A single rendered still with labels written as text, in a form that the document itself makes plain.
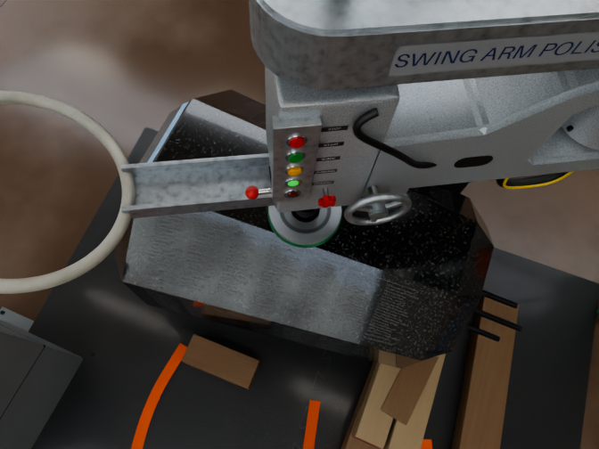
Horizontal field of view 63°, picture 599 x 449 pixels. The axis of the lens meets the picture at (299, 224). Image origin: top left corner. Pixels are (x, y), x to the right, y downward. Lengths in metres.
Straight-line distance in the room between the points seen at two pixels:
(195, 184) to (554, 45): 0.82
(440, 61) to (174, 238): 1.05
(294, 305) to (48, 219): 1.47
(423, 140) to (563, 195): 1.96
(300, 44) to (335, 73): 0.07
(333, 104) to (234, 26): 2.33
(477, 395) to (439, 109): 1.50
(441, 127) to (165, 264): 0.99
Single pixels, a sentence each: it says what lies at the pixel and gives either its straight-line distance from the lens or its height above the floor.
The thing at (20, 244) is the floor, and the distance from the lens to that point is 2.63.
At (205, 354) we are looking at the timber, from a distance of 2.11.
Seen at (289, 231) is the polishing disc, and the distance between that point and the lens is 1.38.
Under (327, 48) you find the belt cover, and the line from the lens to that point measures 0.68.
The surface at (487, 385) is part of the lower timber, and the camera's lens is 2.29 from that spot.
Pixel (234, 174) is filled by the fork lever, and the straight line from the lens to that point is 1.24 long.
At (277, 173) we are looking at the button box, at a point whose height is 1.41.
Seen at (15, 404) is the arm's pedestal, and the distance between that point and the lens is 2.06.
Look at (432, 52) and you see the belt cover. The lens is 0.74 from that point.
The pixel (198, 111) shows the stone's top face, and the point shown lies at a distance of 1.66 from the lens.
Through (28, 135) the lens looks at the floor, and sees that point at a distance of 2.90.
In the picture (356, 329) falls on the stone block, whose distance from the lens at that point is 1.55.
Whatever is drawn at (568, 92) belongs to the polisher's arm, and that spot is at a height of 1.53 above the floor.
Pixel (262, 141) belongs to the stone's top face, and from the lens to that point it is 1.58.
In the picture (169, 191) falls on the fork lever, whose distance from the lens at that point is 1.24.
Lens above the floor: 2.22
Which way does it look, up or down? 68 degrees down
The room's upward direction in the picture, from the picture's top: 8 degrees clockwise
